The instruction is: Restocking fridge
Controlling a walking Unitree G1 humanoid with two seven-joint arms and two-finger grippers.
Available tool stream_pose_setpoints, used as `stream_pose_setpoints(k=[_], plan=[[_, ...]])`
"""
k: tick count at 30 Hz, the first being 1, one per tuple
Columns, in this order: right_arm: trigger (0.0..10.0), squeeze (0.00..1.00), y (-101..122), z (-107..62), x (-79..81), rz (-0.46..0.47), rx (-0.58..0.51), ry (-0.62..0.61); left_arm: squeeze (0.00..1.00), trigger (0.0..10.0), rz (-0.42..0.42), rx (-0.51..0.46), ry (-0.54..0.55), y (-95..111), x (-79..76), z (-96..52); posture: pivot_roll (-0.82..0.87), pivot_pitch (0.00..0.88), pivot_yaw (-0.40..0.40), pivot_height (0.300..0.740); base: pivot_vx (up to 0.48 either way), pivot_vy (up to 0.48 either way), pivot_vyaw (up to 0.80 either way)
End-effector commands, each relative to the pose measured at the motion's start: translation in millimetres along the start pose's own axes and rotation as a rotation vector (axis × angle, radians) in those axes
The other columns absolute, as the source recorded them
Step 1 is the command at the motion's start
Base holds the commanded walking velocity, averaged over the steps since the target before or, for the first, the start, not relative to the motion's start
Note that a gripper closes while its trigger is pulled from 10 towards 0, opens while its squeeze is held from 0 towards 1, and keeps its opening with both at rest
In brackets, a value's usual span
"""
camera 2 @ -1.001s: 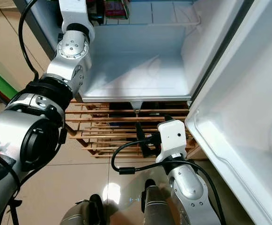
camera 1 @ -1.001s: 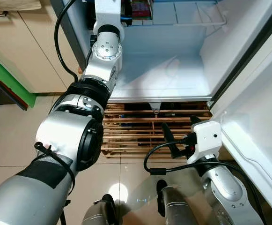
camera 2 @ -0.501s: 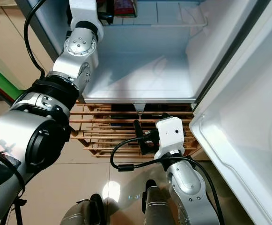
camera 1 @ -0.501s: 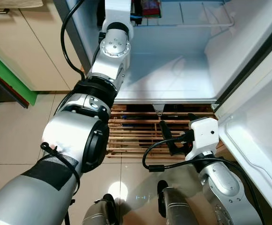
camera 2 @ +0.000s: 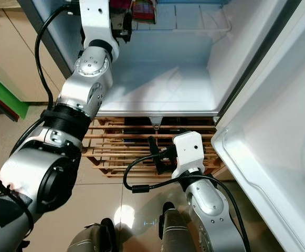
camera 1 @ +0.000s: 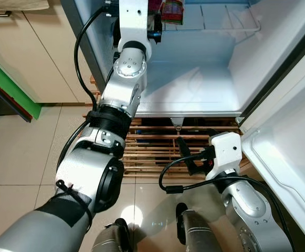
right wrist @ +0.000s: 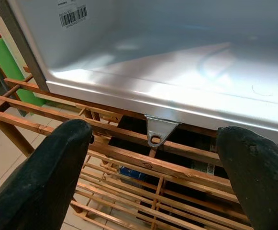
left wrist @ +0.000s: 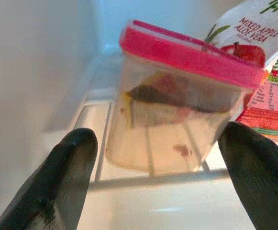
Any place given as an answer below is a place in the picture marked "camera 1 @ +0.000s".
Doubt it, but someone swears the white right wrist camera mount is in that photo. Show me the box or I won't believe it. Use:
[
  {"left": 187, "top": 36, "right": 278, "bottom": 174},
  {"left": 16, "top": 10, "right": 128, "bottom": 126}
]
[{"left": 208, "top": 132, "right": 243, "bottom": 182}]

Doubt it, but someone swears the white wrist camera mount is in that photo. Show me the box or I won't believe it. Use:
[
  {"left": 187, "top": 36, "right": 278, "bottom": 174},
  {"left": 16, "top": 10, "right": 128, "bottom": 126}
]
[
  {"left": 118, "top": 0, "right": 156, "bottom": 51},
  {"left": 208, "top": 132, "right": 243, "bottom": 182}
]

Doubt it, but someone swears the silver fridge body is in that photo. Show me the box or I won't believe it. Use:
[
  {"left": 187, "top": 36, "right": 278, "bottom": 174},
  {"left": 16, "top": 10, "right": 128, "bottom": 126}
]
[{"left": 62, "top": 0, "right": 305, "bottom": 119}]

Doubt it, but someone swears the red food packet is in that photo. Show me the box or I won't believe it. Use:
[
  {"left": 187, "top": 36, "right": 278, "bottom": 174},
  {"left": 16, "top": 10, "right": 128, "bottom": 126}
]
[{"left": 160, "top": 0, "right": 186, "bottom": 26}]

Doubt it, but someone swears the wooden slatted rack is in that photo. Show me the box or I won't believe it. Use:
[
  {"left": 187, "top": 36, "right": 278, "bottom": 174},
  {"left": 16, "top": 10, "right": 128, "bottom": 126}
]
[{"left": 83, "top": 76, "right": 254, "bottom": 180}]

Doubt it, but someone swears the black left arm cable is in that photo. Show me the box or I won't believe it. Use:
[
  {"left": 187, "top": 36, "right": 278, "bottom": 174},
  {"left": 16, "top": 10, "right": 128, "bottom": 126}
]
[{"left": 73, "top": 4, "right": 122, "bottom": 108}]

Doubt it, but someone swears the grey robot leg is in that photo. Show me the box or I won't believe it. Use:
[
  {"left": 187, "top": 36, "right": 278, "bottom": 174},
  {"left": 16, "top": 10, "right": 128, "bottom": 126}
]
[
  {"left": 91, "top": 217, "right": 135, "bottom": 252},
  {"left": 175, "top": 202, "right": 227, "bottom": 252}
]

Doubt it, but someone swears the grey right robot leg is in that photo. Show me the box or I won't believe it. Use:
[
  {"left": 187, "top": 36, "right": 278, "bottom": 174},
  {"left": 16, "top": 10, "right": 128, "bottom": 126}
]
[{"left": 175, "top": 202, "right": 227, "bottom": 252}]

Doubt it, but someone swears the grey left robot leg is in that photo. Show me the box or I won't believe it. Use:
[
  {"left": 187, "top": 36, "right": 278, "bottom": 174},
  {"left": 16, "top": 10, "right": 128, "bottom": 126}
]
[{"left": 91, "top": 217, "right": 135, "bottom": 252}]

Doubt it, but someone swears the white-lined fridge door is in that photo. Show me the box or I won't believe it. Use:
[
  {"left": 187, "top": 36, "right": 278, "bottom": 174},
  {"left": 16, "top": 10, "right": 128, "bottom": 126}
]
[{"left": 238, "top": 41, "right": 305, "bottom": 251}]

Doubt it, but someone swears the green and red board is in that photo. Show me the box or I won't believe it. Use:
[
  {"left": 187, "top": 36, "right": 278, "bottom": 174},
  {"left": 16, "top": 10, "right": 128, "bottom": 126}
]
[{"left": 0, "top": 51, "right": 43, "bottom": 123}]

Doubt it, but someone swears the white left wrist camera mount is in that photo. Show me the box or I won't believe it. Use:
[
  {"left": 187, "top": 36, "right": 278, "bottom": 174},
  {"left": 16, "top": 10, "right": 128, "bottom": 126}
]
[{"left": 118, "top": 0, "right": 156, "bottom": 51}]

